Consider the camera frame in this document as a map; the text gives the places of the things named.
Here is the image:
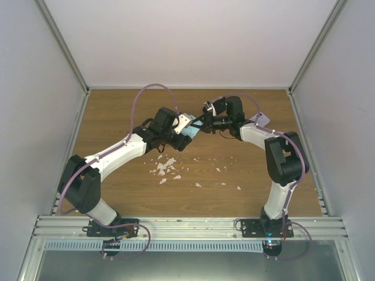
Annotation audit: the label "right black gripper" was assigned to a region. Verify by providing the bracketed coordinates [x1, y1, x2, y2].
[190, 112, 231, 134]

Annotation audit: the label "light blue phone case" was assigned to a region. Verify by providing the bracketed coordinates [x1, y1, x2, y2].
[180, 120, 203, 139]

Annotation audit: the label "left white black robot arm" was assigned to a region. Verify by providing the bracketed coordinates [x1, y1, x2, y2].
[58, 107, 194, 237]

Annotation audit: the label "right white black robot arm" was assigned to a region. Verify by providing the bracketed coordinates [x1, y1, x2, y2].
[183, 95, 309, 237]

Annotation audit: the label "lilac phone case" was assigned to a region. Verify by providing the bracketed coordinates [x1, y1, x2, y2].
[249, 112, 270, 127]

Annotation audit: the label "white debris pieces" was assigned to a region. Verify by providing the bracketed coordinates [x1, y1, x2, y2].
[143, 145, 246, 190]

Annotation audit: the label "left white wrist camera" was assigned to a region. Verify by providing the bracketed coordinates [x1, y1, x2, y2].
[172, 113, 193, 134]

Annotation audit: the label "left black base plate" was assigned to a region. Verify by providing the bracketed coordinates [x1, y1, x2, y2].
[82, 218, 139, 239]

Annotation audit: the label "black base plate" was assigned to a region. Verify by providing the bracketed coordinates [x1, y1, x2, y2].
[82, 218, 139, 239]
[234, 218, 294, 238]

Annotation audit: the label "grey slotted cable duct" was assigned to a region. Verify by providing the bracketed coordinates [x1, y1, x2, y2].
[45, 239, 263, 253]

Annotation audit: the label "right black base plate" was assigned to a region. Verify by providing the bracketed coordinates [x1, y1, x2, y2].
[234, 218, 294, 238]

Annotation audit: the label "aluminium front rail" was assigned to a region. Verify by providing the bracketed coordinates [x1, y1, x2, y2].
[32, 216, 348, 240]

